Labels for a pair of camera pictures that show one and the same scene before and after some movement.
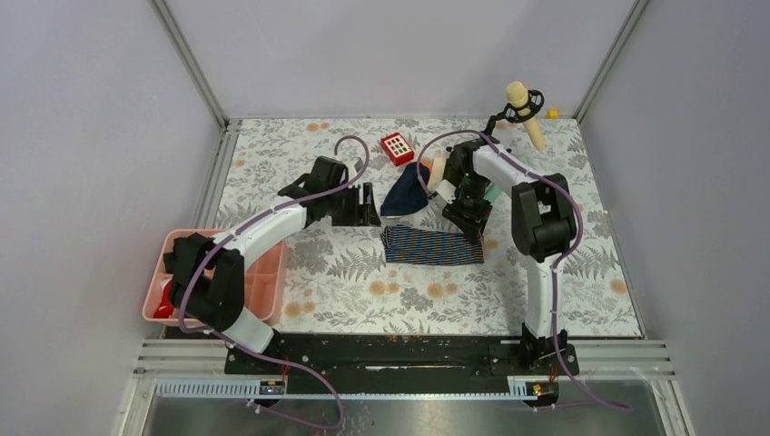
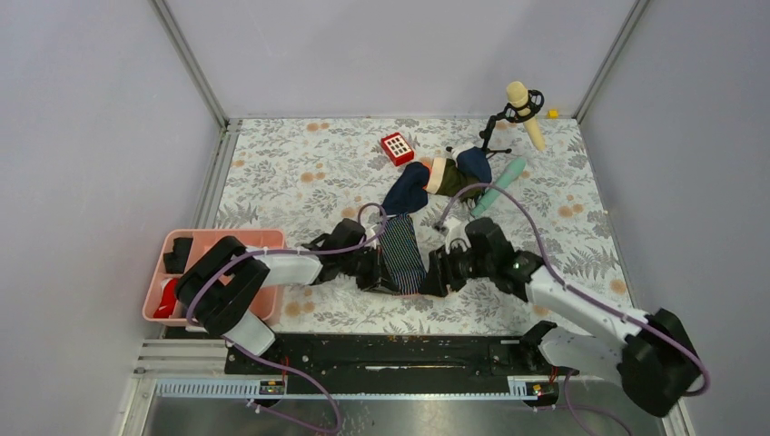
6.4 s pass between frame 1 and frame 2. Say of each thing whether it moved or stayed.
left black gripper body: moved
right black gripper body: moved
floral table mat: stayed
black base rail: stayed
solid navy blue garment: stayed
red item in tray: stayed
